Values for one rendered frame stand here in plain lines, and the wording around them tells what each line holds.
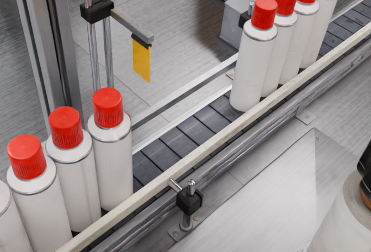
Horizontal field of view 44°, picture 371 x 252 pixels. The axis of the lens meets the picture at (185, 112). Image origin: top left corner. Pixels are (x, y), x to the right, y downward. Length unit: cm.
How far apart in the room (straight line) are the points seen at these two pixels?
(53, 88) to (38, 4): 13
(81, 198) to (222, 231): 20
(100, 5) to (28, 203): 23
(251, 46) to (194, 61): 28
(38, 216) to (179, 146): 28
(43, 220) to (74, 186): 5
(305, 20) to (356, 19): 33
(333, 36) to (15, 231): 73
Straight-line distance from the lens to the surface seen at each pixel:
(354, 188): 50
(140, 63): 55
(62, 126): 49
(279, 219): 68
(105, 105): 51
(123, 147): 55
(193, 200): 63
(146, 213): 66
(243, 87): 75
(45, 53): 61
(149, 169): 70
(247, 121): 74
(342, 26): 105
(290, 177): 73
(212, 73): 73
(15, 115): 87
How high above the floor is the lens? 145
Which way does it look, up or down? 47 degrees down
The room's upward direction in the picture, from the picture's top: 6 degrees clockwise
